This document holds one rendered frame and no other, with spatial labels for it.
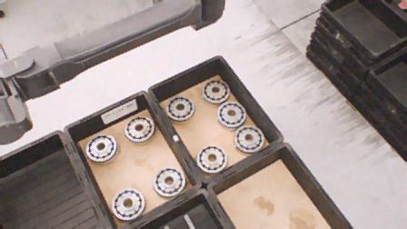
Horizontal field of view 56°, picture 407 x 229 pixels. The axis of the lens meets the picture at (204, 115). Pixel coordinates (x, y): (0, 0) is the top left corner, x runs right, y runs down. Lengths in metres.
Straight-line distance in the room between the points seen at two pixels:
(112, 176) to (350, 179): 0.84
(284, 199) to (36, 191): 0.79
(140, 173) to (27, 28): 1.91
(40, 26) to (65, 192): 1.83
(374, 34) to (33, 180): 1.74
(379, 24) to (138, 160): 1.51
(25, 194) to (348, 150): 1.14
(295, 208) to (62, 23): 2.18
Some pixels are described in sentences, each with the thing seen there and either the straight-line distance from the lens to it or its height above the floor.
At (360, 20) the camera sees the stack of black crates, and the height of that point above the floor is 0.49.
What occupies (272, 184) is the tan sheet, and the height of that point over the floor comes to 0.83.
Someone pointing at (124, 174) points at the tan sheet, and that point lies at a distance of 1.31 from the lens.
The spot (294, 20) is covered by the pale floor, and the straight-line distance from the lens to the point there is 2.87.
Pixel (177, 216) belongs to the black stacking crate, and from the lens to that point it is 1.24.
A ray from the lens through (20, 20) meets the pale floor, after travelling 3.09.
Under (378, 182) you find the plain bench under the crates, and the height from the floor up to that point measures 0.70.
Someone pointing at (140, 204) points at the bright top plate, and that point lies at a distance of 1.24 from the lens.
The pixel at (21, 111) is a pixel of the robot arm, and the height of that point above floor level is 1.47.
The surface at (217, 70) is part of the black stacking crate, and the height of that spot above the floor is 0.86.
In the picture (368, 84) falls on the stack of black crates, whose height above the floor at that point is 0.40.
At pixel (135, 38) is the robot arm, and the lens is 0.76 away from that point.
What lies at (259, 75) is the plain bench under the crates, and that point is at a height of 0.70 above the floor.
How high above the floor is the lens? 2.03
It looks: 60 degrees down
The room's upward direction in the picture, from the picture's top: straight up
